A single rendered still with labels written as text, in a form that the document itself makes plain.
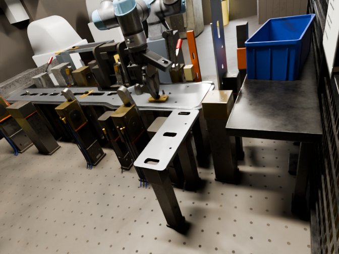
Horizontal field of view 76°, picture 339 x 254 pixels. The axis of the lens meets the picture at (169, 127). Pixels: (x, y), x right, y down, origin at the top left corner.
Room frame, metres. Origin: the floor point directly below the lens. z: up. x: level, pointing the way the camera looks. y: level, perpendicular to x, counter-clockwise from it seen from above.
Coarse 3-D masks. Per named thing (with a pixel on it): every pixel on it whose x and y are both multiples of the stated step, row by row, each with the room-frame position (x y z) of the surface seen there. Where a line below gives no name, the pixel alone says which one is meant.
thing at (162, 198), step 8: (152, 160) 0.47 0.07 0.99; (144, 168) 0.45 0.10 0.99; (152, 176) 0.44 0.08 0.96; (160, 176) 0.43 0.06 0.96; (168, 176) 0.46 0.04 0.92; (152, 184) 0.45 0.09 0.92; (160, 184) 0.43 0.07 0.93; (168, 184) 0.45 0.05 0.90; (160, 192) 0.44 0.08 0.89; (168, 192) 0.44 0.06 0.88; (160, 200) 0.45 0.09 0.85; (168, 200) 0.43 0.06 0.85; (176, 200) 0.46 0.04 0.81; (168, 208) 0.44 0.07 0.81; (176, 208) 0.44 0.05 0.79; (168, 216) 0.44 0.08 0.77; (176, 216) 0.44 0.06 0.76; (184, 216) 0.47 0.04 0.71; (168, 224) 0.45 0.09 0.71; (176, 224) 0.43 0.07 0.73
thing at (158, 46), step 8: (176, 32) 1.52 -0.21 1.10; (152, 40) 1.46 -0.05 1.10; (160, 40) 1.41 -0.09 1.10; (176, 40) 1.49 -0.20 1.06; (152, 48) 1.44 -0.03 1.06; (160, 48) 1.42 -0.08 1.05; (184, 64) 1.55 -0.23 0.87; (160, 72) 1.44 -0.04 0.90; (168, 72) 1.41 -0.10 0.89; (160, 80) 1.44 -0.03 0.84; (168, 80) 1.42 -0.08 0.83
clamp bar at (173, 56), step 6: (168, 30) 0.99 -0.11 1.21; (162, 36) 0.97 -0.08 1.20; (168, 36) 0.99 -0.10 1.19; (168, 42) 0.99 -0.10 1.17; (174, 42) 0.98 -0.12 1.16; (168, 48) 0.99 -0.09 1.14; (174, 48) 0.97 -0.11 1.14; (168, 54) 0.98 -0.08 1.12; (174, 54) 0.96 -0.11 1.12; (174, 60) 0.96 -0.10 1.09
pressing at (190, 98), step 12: (168, 84) 0.94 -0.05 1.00; (180, 84) 0.91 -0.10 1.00; (192, 84) 0.87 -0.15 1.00; (204, 84) 0.84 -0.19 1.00; (12, 96) 1.48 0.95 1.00; (24, 96) 1.40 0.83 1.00; (36, 96) 1.33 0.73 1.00; (48, 96) 1.26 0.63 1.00; (60, 96) 1.20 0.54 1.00; (96, 96) 1.05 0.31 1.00; (108, 96) 1.00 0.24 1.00; (132, 96) 0.92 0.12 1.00; (144, 96) 0.89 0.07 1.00; (168, 96) 0.82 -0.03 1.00; (180, 96) 0.79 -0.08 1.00; (192, 96) 0.76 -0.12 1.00; (204, 96) 0.74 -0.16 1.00; (144, 108) 0.78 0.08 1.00; (156, 108) 0.75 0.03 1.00; (168, 108) 0.72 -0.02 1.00; (180, 108) 0.70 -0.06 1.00; (192, 108) 0.68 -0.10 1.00
